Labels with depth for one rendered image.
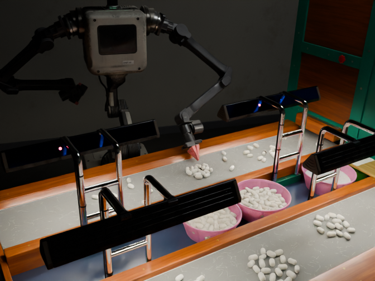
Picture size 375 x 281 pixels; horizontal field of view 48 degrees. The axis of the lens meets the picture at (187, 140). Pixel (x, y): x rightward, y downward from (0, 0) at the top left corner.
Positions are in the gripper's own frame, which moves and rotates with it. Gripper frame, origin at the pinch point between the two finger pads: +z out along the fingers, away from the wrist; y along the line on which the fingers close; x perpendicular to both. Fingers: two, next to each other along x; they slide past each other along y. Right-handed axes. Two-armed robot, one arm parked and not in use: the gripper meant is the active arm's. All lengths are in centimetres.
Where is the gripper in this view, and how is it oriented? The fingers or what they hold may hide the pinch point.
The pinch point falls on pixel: (197, 159)
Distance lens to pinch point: 223.2
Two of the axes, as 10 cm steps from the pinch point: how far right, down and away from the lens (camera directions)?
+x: -3.6, 4.4, 8.2
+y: 8.6, -1.9, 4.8
